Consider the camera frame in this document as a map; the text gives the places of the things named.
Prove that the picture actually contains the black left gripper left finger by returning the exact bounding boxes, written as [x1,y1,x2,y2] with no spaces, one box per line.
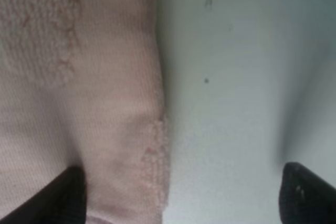
[1,166,87,224]

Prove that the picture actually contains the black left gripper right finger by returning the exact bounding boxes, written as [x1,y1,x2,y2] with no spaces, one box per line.
[278,162,335,223]

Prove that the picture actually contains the pink towel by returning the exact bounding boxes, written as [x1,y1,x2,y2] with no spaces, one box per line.
[1,0,169,223]

